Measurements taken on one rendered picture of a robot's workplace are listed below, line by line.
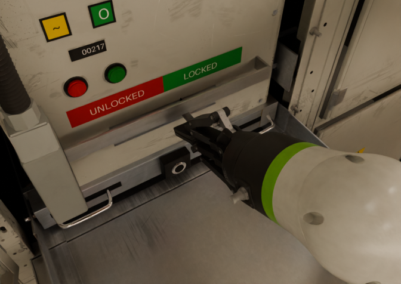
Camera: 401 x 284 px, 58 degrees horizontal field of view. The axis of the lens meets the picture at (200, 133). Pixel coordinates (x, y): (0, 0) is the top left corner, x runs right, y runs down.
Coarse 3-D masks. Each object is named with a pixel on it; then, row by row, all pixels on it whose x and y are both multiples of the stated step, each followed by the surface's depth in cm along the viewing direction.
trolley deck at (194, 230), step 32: (192, 192) 74; (224, 192) 74; (128, 224) 69; (160, 224) 69; (192, 224) 69; (224, 224) 69; (256, 224) 69; (96, 256) 65; (128, 256) 65; (160, 256) 65; (192, 256) 65; (224, 256) 65; (256, 256) 65; (288, 256) 65
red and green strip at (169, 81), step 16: (240, 48) 65; (208, 64) 63; (224, 64) 65; (160, 80) 59; (176, 80) 61; (192, 80) 63; (112, 96) 56; (128, 96) 58; (144, 96) 60; (80, 112) 55; (96, 112) 57
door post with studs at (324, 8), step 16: (320, 0) 62; (336, 0) 63; (304, 16) 68; (320, 16) 64; (336, 16) 66; (304, 32) 70; (320, 32) 67; (304, 48) 68; (320, 48) 70; (304, 64) 72; (320, 64) 74; (304, 80) 75; (288, 96) 82; (304, 96) 79; (304, 112) 84
